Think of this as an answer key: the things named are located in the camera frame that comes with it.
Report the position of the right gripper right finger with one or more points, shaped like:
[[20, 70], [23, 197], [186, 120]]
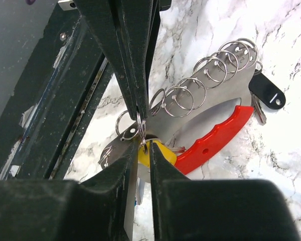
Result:
[[223, 209]]

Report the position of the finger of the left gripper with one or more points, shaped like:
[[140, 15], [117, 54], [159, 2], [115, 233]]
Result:
[[136, 27], [103, 22]]

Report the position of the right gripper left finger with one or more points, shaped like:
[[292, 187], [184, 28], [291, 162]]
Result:
[[100, 208]]

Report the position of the yellow tagged key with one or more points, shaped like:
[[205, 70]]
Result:
[[155, 155]]

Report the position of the red keyring with keys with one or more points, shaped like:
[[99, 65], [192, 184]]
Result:
[[216, 79]]

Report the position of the blue key tag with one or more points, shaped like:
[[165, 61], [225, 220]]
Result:
[[139, 191]]

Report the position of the black key fob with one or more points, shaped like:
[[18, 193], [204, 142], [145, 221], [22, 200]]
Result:
[[267, 92]]

